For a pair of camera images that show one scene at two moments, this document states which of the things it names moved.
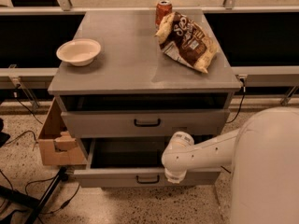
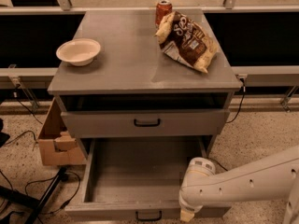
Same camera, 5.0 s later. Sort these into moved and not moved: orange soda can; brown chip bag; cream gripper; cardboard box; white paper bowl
Moved: cream gripper
Not moved: brown chip bag; cardboard box; white paper bowl; orange soda can
